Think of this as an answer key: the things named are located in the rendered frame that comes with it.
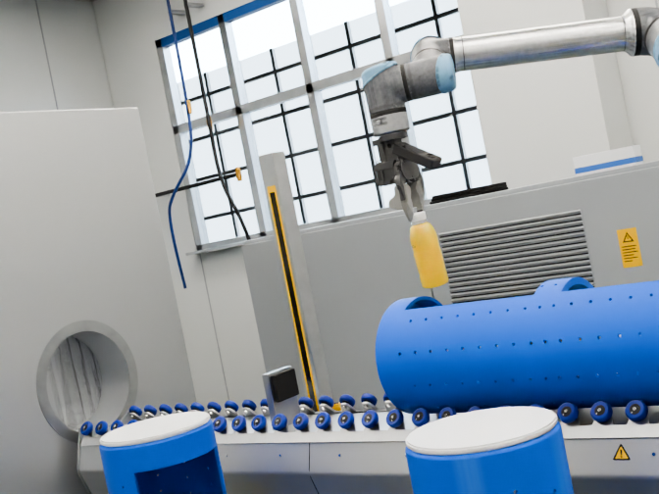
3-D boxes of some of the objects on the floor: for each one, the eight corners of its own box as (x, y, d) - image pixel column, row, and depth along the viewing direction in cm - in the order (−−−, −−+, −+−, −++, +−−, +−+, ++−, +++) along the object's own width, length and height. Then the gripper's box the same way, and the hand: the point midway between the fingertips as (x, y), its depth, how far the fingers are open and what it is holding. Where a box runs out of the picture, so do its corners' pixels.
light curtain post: (373, 677, 312) (270, 154, 308) (388, 680, 308) (284, 151, 304) (362, 687, 307) (257, 156, 303) (377, 690, 303) (272, 152, 299)
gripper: (388, 137, 243) (407, 222, 243) (362, 140, 234) (380, 227, 235) (417, 129, 237) (435, 216, 238) (390, 132, 229) (410, 222, 229)
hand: (417, 214), depth 235 cm, fingers closed on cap, 4 cm apart
